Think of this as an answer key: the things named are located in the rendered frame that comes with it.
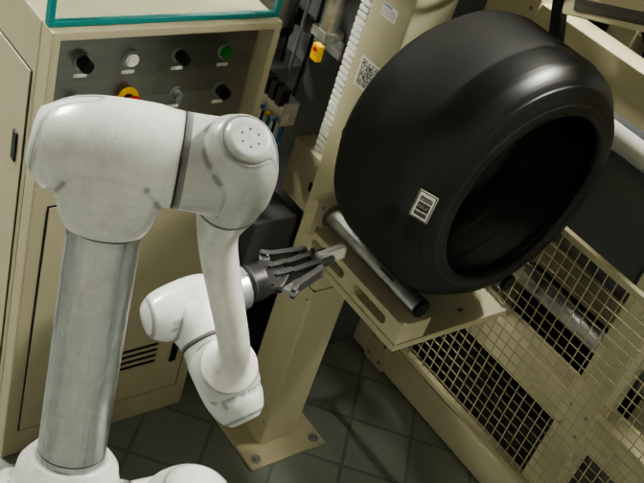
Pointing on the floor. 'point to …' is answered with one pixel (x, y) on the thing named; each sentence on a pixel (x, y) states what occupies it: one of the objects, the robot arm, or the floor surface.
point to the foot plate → (256, 459)
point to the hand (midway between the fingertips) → (330, 255)
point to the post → (278, 321)
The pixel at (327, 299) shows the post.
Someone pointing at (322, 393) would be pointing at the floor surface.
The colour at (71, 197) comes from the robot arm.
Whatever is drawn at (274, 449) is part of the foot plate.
